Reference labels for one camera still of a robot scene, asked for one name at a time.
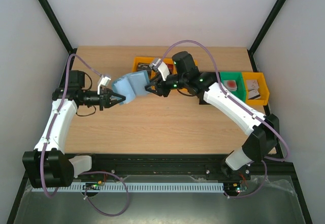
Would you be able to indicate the black frame post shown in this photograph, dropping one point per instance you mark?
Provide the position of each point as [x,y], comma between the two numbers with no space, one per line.
[266,26]
[56,25]

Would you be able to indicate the orange bin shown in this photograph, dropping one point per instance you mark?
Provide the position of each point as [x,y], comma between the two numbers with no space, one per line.
[143,59]
[169,62]
[263,89]

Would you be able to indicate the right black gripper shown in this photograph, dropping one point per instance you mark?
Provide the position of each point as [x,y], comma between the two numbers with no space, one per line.
[160,88]

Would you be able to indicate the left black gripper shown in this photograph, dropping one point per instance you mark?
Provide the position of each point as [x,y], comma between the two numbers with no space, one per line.
[105,98]

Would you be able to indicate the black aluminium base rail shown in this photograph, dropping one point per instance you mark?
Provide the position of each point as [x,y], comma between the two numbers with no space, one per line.
[207,166]

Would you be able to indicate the far right orange bin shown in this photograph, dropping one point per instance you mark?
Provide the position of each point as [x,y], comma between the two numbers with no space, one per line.
[263,89]

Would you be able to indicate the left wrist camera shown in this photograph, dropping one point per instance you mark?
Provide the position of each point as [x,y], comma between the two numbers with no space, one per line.
[103,82]

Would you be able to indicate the teal leather card holder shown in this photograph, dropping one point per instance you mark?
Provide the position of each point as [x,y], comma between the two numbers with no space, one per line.
[131,85]

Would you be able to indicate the right black frame post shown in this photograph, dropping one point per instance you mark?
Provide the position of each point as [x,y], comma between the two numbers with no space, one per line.
[266,26]

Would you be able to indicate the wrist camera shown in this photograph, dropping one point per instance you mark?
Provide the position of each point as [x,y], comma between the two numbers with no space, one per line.
[160,67]
[103,82]

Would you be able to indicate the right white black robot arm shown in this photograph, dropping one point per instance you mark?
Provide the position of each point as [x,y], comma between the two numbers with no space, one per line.
[260,129]

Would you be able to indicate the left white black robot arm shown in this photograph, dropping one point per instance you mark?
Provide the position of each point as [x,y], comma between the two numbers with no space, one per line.
[47,165]

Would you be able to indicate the light blue cable duct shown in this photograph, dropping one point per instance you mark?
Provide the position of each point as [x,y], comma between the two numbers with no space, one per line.
[117,187]

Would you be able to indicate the white pink card stack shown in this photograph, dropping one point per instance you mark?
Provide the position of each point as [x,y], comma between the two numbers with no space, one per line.
[252,84]

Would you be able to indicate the black bin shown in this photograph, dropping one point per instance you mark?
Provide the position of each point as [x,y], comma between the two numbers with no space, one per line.
[208,79]

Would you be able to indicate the green bin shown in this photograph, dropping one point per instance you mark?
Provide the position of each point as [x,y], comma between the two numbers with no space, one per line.
[237,76]

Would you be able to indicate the black card stack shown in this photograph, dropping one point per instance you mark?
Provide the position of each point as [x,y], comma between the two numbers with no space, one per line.
[143,67]

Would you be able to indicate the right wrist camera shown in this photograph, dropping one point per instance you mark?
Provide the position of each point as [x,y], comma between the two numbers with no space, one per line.
[160,67]

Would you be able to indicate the red white card stack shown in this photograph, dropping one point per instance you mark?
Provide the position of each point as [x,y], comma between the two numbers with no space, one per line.
[230,85]

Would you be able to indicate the left black frame post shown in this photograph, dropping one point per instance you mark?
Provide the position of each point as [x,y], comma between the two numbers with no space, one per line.
[56,25]

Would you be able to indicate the white pink credit card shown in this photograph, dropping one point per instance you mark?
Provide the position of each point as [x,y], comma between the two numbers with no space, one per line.
[253,94]

